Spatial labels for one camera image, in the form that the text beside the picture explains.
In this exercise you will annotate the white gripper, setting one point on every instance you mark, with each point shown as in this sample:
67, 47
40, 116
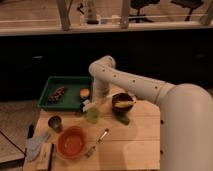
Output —
99, 97

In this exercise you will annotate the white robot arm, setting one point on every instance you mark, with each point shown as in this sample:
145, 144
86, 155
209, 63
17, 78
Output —
186, 115

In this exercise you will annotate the green plastic cup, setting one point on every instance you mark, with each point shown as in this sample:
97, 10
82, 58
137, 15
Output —
92, 115

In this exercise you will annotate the dark metal cup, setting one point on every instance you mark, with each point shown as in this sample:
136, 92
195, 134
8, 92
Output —
55, 123

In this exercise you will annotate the orange toy fruit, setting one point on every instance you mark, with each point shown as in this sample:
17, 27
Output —
84, 93

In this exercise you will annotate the dark brown bowl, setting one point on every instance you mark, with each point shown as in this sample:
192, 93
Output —
121, 97

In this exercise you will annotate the yellow toy banana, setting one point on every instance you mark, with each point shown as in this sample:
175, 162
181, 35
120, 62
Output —
124, 104

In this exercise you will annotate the green plastic tray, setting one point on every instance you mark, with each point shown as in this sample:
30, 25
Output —
70, 100

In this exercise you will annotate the green toy cucumber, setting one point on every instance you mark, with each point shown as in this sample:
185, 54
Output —
122, 118

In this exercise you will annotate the dark grape bunch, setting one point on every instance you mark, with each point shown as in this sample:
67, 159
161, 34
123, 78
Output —
54, 97

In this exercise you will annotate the orange plastic bowl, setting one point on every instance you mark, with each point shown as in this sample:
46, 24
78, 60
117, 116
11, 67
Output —
71, 143

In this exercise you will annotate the grey crumpled cloth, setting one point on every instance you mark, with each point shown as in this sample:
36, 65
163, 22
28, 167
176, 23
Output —
33, 146

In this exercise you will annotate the wooden block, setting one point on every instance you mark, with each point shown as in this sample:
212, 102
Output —
43, 162

